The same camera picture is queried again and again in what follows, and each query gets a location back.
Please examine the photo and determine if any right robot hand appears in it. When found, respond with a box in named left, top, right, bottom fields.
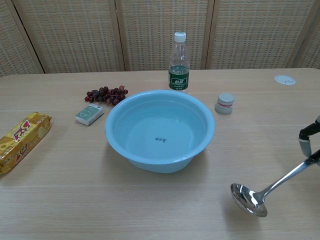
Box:
left=298, top=114, right=320, bottom=158

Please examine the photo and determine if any stainless steel ladle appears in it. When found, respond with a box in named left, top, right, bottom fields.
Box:
left=229, top=149, right=320, bottom=218

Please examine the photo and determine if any clear water bottle green label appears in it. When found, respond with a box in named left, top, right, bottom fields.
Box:
left=168, top=31, right=190, bottom=94

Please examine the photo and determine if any light blue plastic basin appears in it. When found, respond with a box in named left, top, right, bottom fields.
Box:
left=104, top=89, right=216, bottom=174

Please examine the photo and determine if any small white jar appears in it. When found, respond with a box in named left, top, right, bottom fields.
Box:
left=214, top=93, right=236, bottom=116

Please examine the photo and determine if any woven folding screen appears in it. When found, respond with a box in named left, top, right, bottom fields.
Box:
left=0, top=0, right=320, bottom=78

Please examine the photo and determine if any bunch of red grapes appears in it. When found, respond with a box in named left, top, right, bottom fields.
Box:
left=84, top=85, right=129, bottom=106

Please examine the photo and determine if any small green card box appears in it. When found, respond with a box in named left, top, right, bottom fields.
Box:
left=74, top=103, right=105, bottom=127

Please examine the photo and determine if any gold biscuit package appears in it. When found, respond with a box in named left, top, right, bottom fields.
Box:
left=0, top=112, right=53, bottom=175

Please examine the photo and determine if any white table cable grommet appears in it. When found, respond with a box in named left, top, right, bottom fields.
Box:
left=273, top=75, right=296, bottom=86

